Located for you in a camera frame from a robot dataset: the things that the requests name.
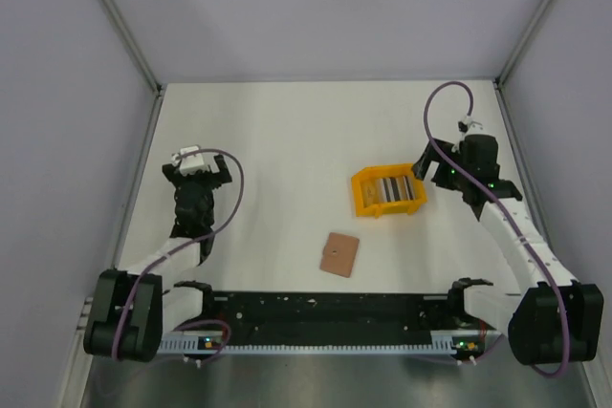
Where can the white slotted cable duct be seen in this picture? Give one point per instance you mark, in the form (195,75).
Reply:
(193,344)

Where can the stack of striped cards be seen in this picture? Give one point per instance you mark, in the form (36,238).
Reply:
(388,190)

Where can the tan leather card holder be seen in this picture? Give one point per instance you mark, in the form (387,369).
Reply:
(339,254)

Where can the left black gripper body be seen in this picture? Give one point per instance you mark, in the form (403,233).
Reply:
(207,181)

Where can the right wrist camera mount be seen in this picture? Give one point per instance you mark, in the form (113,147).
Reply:
(468,125)

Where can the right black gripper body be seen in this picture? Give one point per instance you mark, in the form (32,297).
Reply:
(450,176)

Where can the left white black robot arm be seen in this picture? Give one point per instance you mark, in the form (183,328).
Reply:
(133,308)

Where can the yellow plastic bin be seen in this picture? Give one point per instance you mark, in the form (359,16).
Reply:
(377,210)

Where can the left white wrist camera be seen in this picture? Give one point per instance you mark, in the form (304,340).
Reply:
(190,160)

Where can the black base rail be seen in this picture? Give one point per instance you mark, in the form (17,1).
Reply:
(330,319)

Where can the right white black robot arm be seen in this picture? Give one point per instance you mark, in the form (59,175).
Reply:
(557,318)

